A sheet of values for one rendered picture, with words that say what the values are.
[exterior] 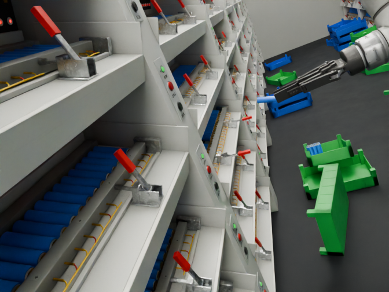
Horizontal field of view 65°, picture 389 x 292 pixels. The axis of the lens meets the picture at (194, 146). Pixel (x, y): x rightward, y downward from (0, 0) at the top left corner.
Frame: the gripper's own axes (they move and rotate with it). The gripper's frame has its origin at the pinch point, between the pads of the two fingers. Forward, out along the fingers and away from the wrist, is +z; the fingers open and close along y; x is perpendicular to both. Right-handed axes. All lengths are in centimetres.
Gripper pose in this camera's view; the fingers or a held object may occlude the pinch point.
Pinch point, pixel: (286, 91)
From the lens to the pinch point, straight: 93.8
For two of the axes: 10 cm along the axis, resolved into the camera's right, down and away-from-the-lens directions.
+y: -1.9, 4.4, -8.8
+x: 5.1, 8.1, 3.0
